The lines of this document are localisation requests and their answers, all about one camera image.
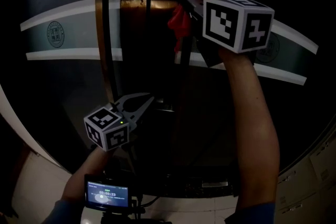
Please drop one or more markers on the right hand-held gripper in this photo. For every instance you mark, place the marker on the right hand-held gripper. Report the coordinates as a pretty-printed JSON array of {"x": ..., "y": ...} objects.
[{"x": 236, "y": 23}]

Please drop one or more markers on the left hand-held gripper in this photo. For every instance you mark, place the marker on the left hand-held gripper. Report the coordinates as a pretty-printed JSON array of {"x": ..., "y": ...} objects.
[{"x": 107, "y": 131}]

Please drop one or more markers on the pink cleaning cloth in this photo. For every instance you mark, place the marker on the pink cleaning cloth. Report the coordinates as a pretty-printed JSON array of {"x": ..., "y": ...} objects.
[{"x": 181, "y": 23}]

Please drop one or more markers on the frosted band glass door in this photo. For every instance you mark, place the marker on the frosted band glass door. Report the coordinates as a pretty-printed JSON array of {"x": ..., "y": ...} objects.
[
  {"x": 78, "y": 34},
  {"x": 288, "y": 60}
]

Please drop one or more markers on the person's right forearm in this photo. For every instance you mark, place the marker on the person's right forearm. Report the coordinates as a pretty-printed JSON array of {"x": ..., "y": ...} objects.
[{"x": 252, "y": 126}]

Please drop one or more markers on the person's left forearm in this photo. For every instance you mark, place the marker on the person's left forearm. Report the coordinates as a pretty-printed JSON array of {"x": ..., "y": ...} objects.
[{"x": 84, "y": 173}]

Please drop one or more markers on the small black monitor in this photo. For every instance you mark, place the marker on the small black monitor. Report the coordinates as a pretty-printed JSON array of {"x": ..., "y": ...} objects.
[{"x": 107, "y": 195}]

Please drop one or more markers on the person's blue shirt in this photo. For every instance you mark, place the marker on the person's blue shirt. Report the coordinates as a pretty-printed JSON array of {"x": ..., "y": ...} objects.
[{"x": 257, "y": 213}]

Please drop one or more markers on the white locker cabinet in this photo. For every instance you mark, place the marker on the white locker cabinet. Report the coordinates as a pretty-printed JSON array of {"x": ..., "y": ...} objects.
[{"x": 299, "y": 191}]

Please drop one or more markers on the black monitor mount rig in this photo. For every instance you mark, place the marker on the black monitor mount rig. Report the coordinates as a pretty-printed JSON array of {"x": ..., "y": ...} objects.
[{"x": 110, "y": 217}]

